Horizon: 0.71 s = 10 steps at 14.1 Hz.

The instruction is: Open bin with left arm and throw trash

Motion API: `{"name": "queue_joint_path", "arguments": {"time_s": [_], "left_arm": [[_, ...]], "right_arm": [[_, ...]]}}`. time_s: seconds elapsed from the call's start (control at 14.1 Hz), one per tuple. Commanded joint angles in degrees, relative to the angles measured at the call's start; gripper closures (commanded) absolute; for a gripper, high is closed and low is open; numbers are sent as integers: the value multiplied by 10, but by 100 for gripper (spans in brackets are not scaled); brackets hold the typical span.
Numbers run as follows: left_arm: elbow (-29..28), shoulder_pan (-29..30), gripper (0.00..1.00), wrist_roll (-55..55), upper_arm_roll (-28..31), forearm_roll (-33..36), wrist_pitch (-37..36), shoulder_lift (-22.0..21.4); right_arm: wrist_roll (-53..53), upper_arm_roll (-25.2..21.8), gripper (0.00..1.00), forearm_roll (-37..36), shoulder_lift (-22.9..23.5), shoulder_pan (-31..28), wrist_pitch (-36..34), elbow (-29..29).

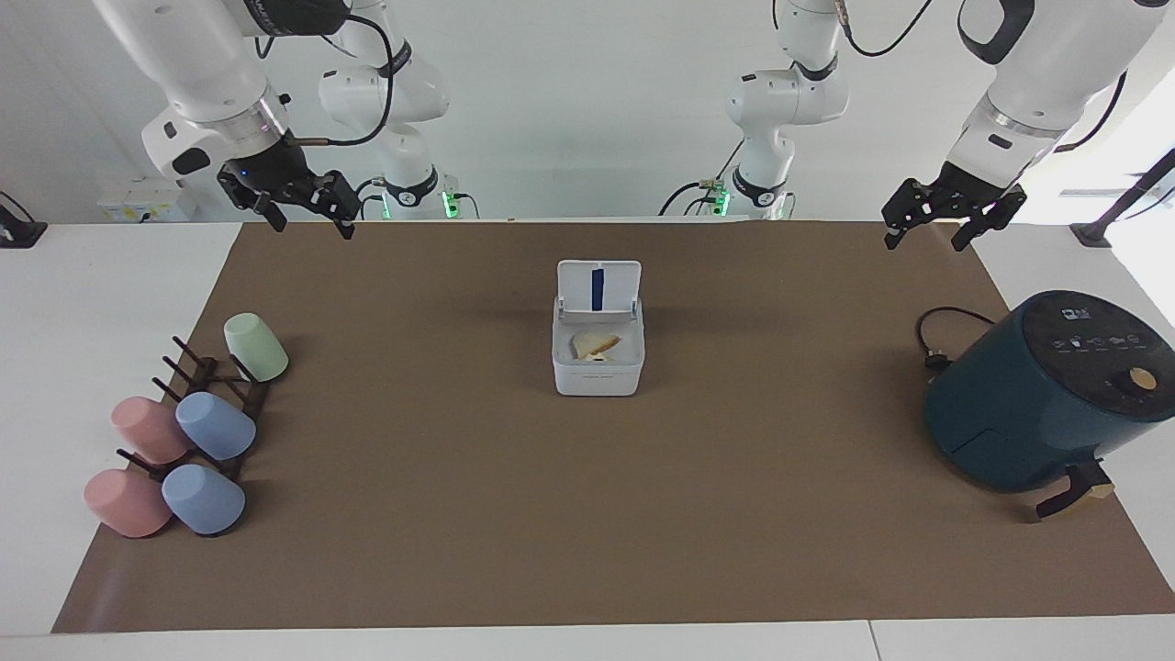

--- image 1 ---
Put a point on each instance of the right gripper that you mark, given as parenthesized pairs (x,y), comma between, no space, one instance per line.
(268,173)

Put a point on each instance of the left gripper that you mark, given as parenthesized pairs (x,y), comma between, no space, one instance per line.
(968,188)

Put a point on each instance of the green plastic cup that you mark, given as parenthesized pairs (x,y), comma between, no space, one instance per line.
(257,347)

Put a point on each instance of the dark wooden cup rack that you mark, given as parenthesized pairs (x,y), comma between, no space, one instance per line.
(250,395)

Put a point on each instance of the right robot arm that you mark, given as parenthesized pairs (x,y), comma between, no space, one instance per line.
(202,64)

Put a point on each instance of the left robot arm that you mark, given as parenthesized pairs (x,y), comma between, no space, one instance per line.
(1046,83)

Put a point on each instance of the dark teal air fryer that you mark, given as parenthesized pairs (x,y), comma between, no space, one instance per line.
(1028,404)

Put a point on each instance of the pink plastic cup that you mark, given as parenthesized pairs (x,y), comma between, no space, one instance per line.
(127,503)
(147,430)

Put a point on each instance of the black stand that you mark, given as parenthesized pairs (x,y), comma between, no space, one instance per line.
(1115,209)
(16,231)

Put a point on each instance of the white bin with lid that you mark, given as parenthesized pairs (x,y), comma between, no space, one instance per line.
(597,378)

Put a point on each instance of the bread slice in box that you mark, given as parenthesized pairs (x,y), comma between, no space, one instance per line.
(595,345)

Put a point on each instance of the blue plastic cup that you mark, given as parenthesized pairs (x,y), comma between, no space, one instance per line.
(217,426)
(204,500)

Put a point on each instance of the white box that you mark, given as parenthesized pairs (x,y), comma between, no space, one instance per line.
(147,200)

